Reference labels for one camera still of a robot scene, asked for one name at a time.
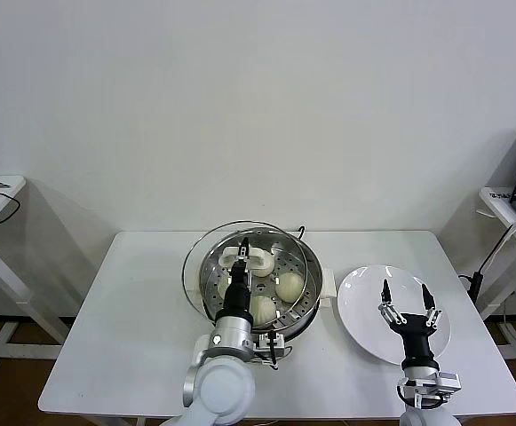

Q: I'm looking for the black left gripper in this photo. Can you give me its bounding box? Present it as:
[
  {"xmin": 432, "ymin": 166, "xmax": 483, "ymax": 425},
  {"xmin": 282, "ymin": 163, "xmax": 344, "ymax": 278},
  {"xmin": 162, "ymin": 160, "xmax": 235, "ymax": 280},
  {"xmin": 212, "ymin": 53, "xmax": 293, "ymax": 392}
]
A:
[{"xmin": 215, "ymin": 237, "xmax": 255, "ymax": 319}]

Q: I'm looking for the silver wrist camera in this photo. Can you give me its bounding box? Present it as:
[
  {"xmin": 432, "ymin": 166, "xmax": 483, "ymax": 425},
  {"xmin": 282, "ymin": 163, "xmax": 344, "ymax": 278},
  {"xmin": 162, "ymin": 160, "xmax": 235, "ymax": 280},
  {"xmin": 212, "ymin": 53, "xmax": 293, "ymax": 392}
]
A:
[
  {"xmin": 406, "ymin": 372, "xmax": 461, "ymax": 407},
  {"xmin": 255, "ymin": 330, "xmax": 288, "ymax": 369}
]

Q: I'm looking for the glass pot lid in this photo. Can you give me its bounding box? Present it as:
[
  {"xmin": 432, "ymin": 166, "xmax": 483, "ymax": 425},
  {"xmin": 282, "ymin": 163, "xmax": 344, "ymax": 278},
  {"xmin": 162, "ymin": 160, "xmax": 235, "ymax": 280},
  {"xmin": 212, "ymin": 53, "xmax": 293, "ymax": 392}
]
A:
[{"xmin": 181, "ymin": 219, "xmax": 313, "ymax": 330}]

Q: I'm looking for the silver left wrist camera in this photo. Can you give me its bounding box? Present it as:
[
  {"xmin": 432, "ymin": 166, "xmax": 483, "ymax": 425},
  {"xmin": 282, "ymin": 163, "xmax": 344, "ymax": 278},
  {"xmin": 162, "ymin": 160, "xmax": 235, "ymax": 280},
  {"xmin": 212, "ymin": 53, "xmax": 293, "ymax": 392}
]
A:
[{"xmin": 255, "ymin": 330, "xmax": 288, "ymax": 369}]

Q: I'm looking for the white round plate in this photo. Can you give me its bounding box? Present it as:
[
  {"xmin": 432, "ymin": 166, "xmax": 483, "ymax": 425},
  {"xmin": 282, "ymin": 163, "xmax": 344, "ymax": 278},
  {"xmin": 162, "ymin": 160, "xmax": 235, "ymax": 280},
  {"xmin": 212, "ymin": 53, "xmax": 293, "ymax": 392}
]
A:
[{"xmin": 337, "ymin": 264, "xmax": 452, "ymax": 366}]

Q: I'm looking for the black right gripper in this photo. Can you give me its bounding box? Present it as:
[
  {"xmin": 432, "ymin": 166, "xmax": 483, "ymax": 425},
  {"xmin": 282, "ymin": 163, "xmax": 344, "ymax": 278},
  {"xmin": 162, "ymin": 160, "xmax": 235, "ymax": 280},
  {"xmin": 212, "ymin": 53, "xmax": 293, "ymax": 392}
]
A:
[{"xmin": 377, "ymin": 279, "xmax": 444, "ymax": 367}]

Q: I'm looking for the black power adapter cable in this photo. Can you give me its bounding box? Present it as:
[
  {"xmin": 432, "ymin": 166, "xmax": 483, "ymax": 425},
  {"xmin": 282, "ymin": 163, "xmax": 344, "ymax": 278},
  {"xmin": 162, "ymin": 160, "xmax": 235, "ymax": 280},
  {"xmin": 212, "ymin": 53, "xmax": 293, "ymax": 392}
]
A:
[{"xmin": 456, "ymin": 224, "xmax": 516, "ymax": 307}]

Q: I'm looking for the steel perforated steamer basket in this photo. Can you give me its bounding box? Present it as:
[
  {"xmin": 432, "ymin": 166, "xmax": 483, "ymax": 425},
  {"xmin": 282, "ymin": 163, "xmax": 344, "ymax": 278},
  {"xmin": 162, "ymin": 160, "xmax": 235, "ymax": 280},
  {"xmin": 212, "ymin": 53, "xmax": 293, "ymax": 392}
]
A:
[{"xmin": 197, "ymin": 227, "xmax": 324, "ymax": 334}]

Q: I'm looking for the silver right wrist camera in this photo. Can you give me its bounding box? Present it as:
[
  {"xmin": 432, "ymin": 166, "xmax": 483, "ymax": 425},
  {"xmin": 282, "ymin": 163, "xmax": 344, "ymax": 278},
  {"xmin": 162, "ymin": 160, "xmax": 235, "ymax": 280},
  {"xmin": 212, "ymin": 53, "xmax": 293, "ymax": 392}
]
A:
[{"xmin": 406, "ymin": 372, "xmax": 461, "ymax": 407}]

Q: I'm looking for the white steamed baozi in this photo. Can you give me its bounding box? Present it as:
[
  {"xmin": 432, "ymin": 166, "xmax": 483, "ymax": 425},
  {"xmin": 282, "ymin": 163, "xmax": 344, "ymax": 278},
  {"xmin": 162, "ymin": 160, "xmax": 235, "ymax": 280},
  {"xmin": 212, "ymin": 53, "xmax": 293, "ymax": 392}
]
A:
[
  {"xmin": 248, "ymin": 295, "xmax": 279, "ymax": 327},
  {"xmin": 248, "ymin": 259, "xmax": 275, "ymax": 279},
  {"xmin": 274, "ymin": 272, "xmax": 306, "ymax": 304},
  {"xmin": 217, "ymin": 277, "xmax": 234, "ymax": 303}
]

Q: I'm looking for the white side table with laptop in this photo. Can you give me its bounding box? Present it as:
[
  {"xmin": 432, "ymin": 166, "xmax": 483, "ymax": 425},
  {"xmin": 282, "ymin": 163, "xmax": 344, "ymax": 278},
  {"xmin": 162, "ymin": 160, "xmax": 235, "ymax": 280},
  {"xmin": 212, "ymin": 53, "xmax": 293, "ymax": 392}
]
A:
[{"xmin": 477, "ymin": 185, "xmax": 516, "ymax": 387}]

